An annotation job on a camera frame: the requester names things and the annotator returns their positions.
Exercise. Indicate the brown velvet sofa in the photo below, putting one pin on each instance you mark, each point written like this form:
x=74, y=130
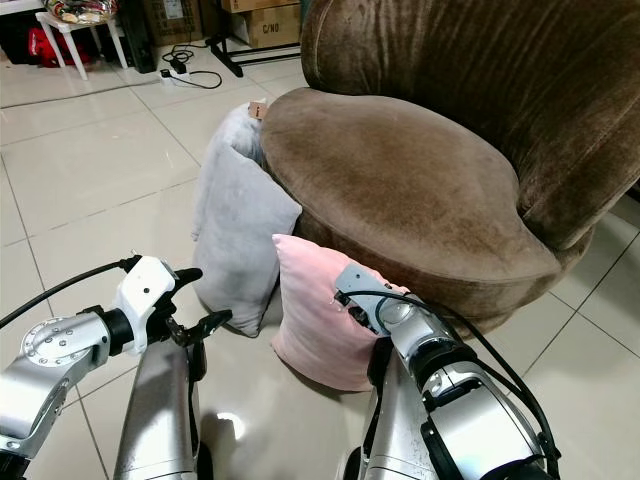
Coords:
x=420, y=170

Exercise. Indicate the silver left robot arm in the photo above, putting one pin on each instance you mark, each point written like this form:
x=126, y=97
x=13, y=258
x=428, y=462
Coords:
x=40, y=385

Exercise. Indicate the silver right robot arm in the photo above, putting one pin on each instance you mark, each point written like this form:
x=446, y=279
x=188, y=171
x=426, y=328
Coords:
x=480, y=420

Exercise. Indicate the red bag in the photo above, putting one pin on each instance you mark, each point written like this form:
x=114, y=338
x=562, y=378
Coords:
x=48, y=48

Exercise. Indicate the cardboard box with print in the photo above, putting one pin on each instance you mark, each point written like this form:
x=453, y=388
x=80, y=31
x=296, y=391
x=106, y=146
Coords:
x=268, y=26

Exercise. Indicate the brown pillow tag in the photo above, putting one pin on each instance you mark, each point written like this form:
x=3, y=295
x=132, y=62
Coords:
x=258, y=109

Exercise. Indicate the basket of colourful items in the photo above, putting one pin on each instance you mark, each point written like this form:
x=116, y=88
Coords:
x=80, y=10

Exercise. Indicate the black metal stand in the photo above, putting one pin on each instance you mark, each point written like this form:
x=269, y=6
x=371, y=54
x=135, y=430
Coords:
x=240, y=60

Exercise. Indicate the silver robot leg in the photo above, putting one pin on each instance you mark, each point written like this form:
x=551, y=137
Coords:
x=395, y=430
x=155, y=420

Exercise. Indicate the white stool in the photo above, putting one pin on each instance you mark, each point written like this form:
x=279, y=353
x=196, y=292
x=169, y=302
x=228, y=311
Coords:
x=75, y=30

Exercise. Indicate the pink pillow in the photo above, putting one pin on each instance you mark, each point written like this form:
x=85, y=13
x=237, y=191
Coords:
x=310, y=320

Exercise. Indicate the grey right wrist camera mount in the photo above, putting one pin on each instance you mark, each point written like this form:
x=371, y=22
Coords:
x=363, y=283

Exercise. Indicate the grey pillow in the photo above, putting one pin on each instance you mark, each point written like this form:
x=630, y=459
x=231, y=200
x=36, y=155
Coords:
x=240, y=225

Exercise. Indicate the silver left robot leg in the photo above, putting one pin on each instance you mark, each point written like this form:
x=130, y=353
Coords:
x=155, y=420

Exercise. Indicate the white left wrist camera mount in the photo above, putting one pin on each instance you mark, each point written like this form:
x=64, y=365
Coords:
x=145, y=290

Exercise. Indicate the white power strip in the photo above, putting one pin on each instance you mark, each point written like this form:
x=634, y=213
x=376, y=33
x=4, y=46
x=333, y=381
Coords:
x=178, y=68

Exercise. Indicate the silver right robot leg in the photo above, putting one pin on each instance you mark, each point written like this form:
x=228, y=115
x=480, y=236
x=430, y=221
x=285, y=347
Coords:
x=395, y=430

